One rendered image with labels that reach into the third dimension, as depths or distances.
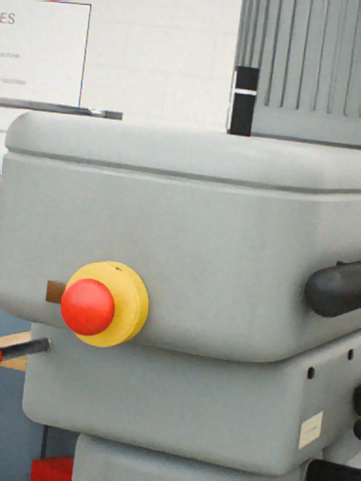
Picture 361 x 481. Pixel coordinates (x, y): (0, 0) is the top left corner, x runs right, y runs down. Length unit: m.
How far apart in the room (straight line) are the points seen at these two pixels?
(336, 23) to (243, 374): 0.42
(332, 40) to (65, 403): 0.45
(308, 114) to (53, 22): 4.77
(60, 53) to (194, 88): 0.69
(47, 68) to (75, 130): 5.05
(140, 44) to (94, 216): 4.87
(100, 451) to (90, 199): 0.26
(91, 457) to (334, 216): 0.31
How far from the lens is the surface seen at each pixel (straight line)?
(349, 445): 1.23
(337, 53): 1.26
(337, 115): 1.26
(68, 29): 5.95
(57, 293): 0.94
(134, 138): 0.92
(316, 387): 1.03
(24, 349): 1.02
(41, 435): 5.92
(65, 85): 5.94
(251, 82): 1.11
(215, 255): 0.89
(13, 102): 0.98
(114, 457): 1.09
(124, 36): 5.83
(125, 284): 0.90
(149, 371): 1.02
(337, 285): 0.89
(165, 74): 5.73
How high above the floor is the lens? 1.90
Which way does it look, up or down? 5 degrees down
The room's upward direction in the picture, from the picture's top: 7 degrees clockwise
